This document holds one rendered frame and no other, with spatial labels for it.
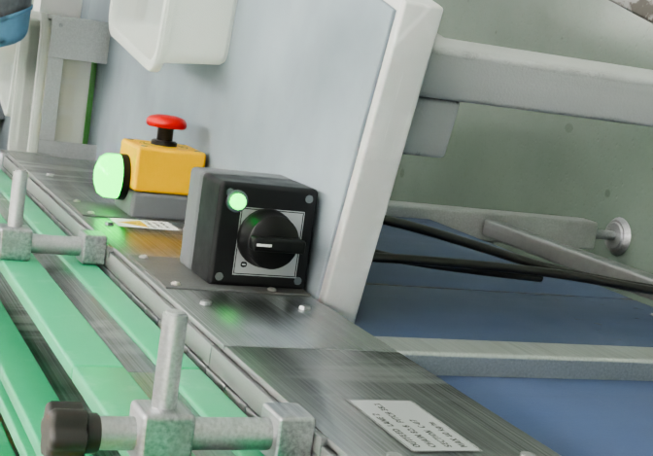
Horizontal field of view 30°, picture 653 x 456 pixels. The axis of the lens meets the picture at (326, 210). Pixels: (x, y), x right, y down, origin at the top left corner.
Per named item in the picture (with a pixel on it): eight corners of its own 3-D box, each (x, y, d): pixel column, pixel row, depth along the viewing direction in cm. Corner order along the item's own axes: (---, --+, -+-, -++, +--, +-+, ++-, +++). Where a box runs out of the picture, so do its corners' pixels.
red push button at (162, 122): (138, 144, 122) (142, 111, 122) (177, 148, 124) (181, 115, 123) (149, 150, 118) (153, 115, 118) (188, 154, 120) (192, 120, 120)
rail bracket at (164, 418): (293, 445, 63) (34, 445, 58) (313, 308, 62) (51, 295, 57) (323, 473, 60) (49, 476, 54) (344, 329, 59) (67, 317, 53)
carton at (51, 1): (53, 143, 192) (15, 139, 190) (75, -8, 186) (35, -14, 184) (60, 154, 187) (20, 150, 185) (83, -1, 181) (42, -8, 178)
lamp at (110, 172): (117, 195, 122) (86, 192, 121) (121, 151, 122) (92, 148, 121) (127, 203, 118) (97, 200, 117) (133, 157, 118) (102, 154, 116)
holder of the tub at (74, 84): (63, 203, 182) (11, 199, 179) (85, 18, 178) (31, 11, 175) (87, 225, 166) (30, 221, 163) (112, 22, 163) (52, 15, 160)
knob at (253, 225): (288, 268, 93) (304, 278, 90) (232, 264, 92) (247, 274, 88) (295, 210, 93) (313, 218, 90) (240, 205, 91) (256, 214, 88)
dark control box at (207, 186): (274, 268, 102) (178, 263, 98) (288, 174, 101) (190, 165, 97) (311, 292, 94) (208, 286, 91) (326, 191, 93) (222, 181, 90)
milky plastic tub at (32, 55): (64, 168, 181) (5, 162, 178) (82, 17, 178) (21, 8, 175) (88, 187, 165) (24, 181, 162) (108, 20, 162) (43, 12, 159)
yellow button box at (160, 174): (183, 211, 127) (113, 205, 124) (191, 139, 126) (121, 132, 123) (202, 223, 120) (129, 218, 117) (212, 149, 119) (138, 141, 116)
